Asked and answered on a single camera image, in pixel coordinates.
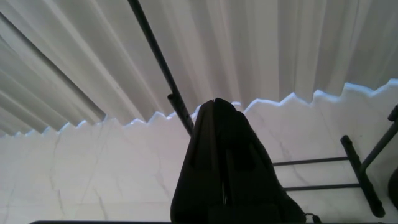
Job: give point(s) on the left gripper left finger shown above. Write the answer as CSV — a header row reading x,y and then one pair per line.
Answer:
x,y
196,186

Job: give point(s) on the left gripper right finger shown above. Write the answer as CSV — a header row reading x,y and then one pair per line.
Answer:
x,y
248,193

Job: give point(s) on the black garment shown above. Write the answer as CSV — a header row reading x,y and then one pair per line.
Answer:
x,y
227,118

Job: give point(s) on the black clothes rack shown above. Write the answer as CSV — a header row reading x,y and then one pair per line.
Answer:
x,y
155,49

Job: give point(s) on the white curtain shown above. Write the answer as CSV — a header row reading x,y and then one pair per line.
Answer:
x,y
233,40

